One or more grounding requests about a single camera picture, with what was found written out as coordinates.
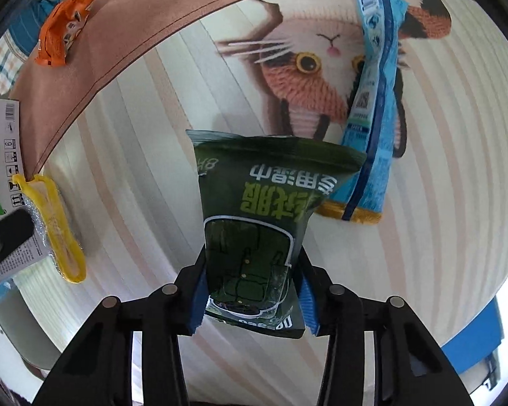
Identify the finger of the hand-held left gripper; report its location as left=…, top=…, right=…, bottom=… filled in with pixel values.
left=0, top=209, right=35, bottom=310

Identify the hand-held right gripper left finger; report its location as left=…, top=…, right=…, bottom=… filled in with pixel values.
left=33, top=249, right=208, bottom=406

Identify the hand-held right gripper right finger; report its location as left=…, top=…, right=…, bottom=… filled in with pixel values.
left=295, top=249, right=475, bottom=406

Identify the yellow edged clear packet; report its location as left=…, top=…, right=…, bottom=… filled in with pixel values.
left=10, top=173, right=88, bottom=285

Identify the dark green wet wipes packet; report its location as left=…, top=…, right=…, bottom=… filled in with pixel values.
left=185, top=130, right=368, bottom=340

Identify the white cardboard box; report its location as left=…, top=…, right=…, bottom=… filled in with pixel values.
left=0, top=98, right=26, bottom=221

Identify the grey curved object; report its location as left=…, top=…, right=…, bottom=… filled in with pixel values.
left=0, top=287, right=65, bottom=374

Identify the plaid cloth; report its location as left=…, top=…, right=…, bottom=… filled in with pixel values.
left=0, top=29, right=28, bottom=94

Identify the blue box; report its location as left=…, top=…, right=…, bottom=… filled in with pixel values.
left=441, top=296, right=505, bottom=375

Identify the cat printed blanket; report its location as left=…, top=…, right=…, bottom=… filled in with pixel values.
left=8, top=0, right=508, bottom=398

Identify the orange snack packet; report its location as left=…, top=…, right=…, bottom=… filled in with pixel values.
left=34, top=0, right=101, bottom=67

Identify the teal striped cloth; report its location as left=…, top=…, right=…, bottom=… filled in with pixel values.
left=6, top=0, right=59, bottom=57

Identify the blue snack packet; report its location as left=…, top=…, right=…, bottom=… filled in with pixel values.
left=313, top=0, right=409, bottom=226

